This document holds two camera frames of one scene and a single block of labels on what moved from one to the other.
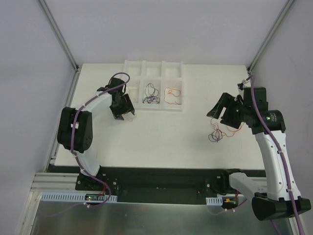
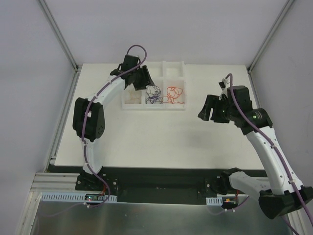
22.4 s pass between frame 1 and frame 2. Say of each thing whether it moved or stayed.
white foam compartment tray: stayed
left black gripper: moved
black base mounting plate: stayed
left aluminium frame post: stayed
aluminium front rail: stayed
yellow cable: moved
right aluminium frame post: stayed
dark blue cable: moved
